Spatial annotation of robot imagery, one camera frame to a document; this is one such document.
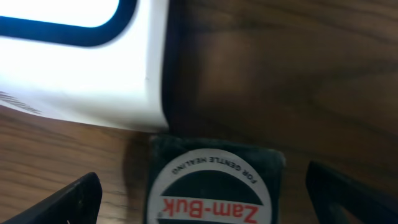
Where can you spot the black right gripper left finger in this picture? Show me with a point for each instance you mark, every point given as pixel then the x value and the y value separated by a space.
pixel 77 203

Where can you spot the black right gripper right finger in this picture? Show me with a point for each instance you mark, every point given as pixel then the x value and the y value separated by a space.
pixel 331 191

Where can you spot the dark green Zam-Buk box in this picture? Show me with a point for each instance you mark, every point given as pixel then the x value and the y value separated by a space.
pixel 212 181

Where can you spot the white barcode scanner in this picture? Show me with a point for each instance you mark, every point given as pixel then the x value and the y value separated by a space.
pixel 96 62

